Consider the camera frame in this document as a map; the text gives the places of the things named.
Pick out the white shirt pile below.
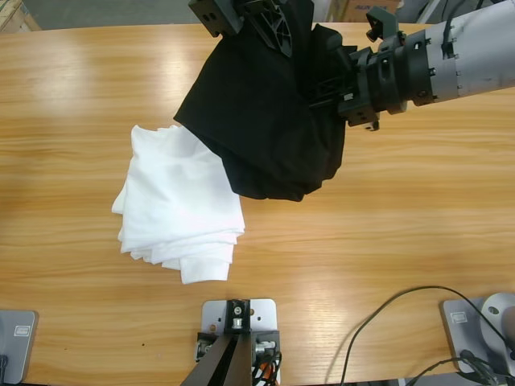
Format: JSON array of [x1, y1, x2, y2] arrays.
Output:
[[110, 123, 247, 285]]

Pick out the white printed cardboard box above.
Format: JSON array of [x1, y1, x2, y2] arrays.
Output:
[[324, 0, 402, 23]]

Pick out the black metal corner bracket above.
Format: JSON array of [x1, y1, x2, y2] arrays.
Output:
[[251, 329, 282, 365], [194, 331, 220, 361]]

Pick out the brown cardboard box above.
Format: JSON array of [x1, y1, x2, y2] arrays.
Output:
[[0, 0, 42, 33]]

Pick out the long black table cable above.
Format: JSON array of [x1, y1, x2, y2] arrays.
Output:
[[340, 285, 515, 386]]

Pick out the white mount block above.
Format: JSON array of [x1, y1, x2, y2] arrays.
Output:
[[200, 298, 279, 363]]

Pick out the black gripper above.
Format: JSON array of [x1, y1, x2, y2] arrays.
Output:
[[187, 0, 295, 58], [303, 31, 435, 132]]

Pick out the black polo shirt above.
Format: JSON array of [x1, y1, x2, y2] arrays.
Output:
[[173, 0, 357, 203]]

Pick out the orange cable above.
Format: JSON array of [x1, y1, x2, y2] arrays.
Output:
[[256, 359, 279, 382]]

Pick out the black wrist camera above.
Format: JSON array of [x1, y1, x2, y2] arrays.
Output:
[[365, 6, 403, 43]]

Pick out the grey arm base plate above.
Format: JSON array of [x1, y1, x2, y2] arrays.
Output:
[[439, 292, 515, 377], [0, 308, 40, 385]]

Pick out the grey metal stand leg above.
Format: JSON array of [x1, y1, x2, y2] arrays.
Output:
[[415, 0, 444, 24]]

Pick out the black cable at base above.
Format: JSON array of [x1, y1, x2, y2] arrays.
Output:
[[414, 348, 515, 386]]

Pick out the dark camera post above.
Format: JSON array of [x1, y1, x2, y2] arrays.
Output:
[[179, 297, 253, 386]]

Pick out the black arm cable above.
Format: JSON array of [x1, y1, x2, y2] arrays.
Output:
[[440, 18, 458, 61]]

